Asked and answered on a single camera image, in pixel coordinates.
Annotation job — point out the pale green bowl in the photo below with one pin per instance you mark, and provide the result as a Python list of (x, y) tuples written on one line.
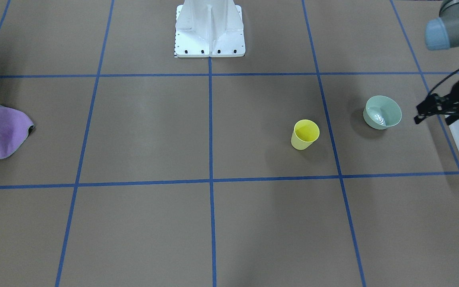
[(381, 112)]

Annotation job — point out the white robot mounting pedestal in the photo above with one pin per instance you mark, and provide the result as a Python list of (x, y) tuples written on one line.
[(209, 28)]

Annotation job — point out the yellow plastic cup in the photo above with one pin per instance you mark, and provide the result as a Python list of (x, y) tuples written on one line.
[(305, 132)]

